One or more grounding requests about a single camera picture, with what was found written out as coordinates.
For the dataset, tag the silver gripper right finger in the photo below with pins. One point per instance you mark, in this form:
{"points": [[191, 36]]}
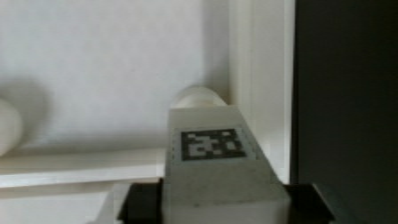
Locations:
{"points": [[310, 211]]}

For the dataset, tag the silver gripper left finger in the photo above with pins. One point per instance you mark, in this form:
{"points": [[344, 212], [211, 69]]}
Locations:
{"points": [[141, 205]]}

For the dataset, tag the white square tabletop part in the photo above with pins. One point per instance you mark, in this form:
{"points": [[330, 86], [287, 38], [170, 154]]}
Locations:
{"points": [[101, 58]]}

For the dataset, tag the white leg with tag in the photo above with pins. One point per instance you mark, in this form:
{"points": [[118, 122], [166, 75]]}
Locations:
{"points": [[223, 189]]}

